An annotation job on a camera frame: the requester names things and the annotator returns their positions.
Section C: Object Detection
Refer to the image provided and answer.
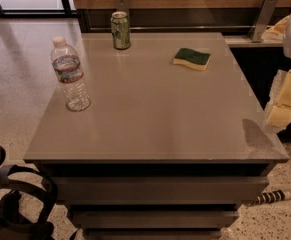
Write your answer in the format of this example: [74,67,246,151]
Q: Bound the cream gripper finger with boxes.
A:
[265,69,291,129]
[261,16,289,41]

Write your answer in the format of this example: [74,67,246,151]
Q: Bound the green and yellow sponge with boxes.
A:
[173,48,211,71]

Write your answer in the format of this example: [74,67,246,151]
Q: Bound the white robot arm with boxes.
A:
[262,14,291,133]

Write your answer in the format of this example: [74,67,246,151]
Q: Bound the clear plastic water bottle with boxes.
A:
[50,36,91,112]

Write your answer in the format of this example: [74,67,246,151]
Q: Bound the grey drawer cabinet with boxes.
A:
[25,33,288,240]

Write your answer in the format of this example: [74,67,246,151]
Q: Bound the green soda can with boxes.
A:
[111,11,131,50]

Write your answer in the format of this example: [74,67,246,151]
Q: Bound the black backpack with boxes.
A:
[0,165,58,240]

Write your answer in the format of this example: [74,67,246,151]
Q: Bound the right metal wall bracket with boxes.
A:
[248,0,278,43]

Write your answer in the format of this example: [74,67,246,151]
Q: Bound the metal wall bracket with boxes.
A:
[248,0,278,43]
[115,0,129,16]

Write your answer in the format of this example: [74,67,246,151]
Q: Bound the black and white striped cable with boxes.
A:
[244,188,291,207]

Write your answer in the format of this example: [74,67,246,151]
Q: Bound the left metal wall bracket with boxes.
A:
[115,0,129,16]

